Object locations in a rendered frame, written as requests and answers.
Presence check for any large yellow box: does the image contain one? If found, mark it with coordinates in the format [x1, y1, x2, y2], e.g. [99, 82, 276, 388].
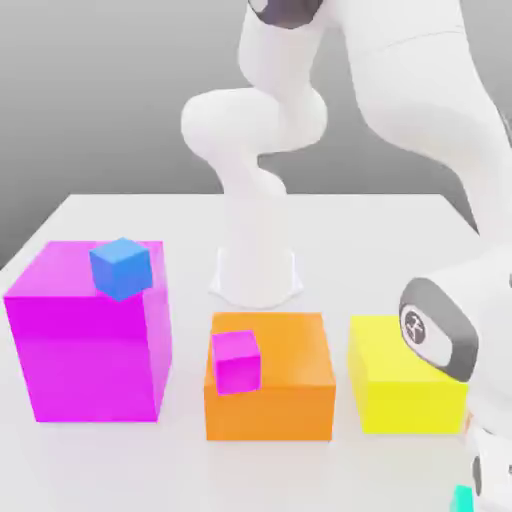
[346, 314, 470, 435]

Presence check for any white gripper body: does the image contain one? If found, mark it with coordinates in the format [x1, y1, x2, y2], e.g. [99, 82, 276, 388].
[464, 430, 512, 512]

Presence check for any large magenta box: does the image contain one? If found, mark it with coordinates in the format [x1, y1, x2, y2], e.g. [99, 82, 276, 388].
[2, 240, 173, 424]

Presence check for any small blue cube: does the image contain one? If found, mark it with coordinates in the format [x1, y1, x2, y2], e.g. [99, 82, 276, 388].
[88, 236, 154, 302]

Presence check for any small magenta cube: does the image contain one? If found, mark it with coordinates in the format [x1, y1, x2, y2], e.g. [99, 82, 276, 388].
[211, 330, 262, 396]

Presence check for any small teal cube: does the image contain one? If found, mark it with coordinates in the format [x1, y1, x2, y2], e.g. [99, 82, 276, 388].
[449, 484, 474, 512]

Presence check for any large orange box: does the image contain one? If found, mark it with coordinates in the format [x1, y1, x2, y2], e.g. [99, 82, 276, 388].
[203, 312, 337, 442]

